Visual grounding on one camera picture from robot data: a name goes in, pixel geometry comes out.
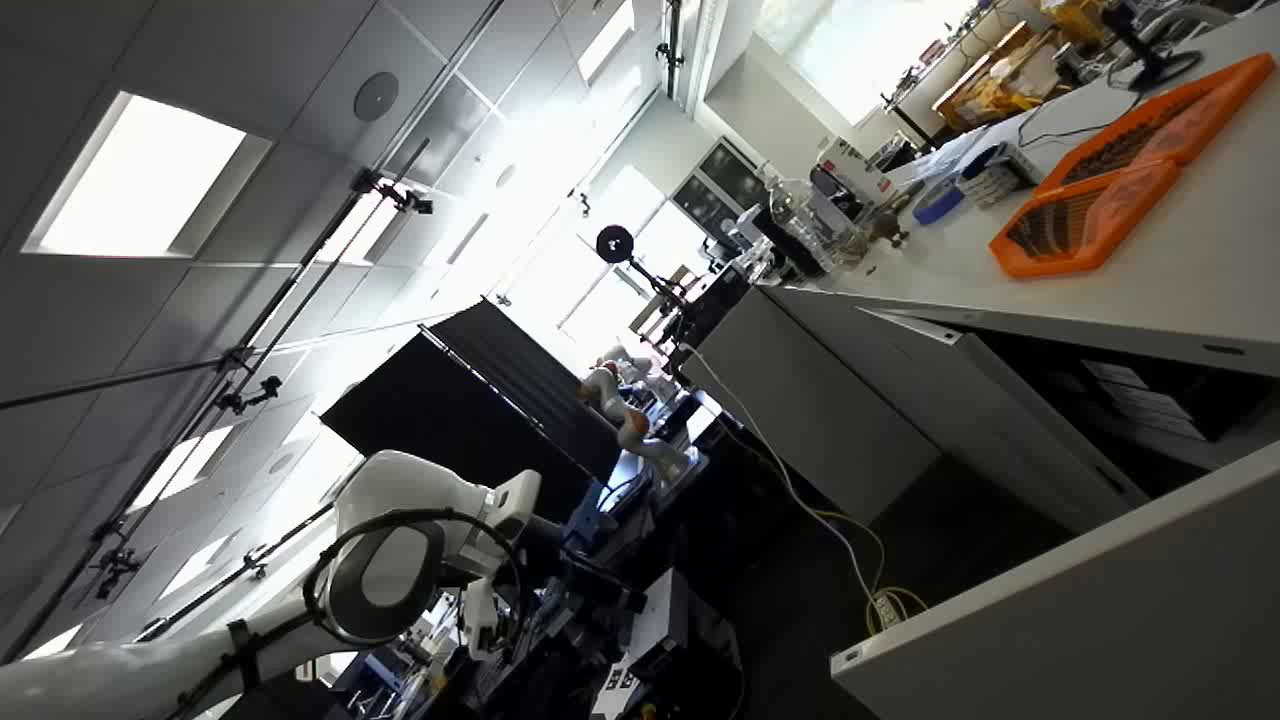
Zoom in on blue plastic container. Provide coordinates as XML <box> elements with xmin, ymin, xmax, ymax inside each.
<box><xmin>914</xmin><ymin>176</ymin><xmax>970</xmax><ymax>228</ymax></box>

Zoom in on orange plastic tray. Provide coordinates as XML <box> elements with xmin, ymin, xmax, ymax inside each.
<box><xmin>990</xmin><ymin>52</ymin><xmax>1280</xmax><ymax>282</ymax></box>

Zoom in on grey closed cabinet door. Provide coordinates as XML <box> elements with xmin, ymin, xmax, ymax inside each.
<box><xmin>692</xmin><ymin>282</ymin><xmax>1151</xmax><ymax>539</ymax></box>

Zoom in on grey cabinet door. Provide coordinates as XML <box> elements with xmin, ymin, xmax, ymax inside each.
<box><xmin>827</xmin><ymin>434</ymin><xmax>1280</xmax><ymax>720</ymax></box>
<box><xmin>692</xmin><ymin>282</ymin><xmax>1151</xmax><ymax>539</ymax></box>

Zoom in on black round lamp on stand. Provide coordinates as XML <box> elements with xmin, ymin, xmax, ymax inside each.
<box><xmin>594</xmin><ymin>221</ymin><xmax>695</xmax><ymax>312</ymax></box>

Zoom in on square ceiling light panel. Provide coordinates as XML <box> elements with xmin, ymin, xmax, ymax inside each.
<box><xmin>16</xmin><ymin>88</ymin><xmax>276</xmax><ymax>264</ymax></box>
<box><xmin>125</xmin><ymin>419</ymin><xmax>235</xmax><ymax>514</ymax></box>
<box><xmin>312</xmin><ymin>182</ymin><xmax>403</xmax><ymax>273</ymax></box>
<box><xmin>571</xmin><ymin>0</ymin><xmax>639</xmax><ymax>82</ymax></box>

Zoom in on black camera on pole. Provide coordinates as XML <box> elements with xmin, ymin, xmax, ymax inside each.
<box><xmin>348</xmin><ymin>163</ymin><xmax>439</xmax><ymax>221</ymax></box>

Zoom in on white boxes inside cabinet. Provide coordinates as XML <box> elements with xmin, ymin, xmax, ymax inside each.
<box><xmin>1076</xmin><ymin>356</ymin><xmax>1222</xmax><ymax>472</ymax></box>

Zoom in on black stand on counter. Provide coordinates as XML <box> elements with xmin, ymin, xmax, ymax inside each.
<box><xmin>1101</xmin><ymin>0</ymin><xmax>1207</xmax><ymax>94</ymax></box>

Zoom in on yellow cable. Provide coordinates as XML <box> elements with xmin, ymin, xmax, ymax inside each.
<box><xmin>678</xmin><ymin>348</ymin><xmax>928</xmax><ymax>631</ymax></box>

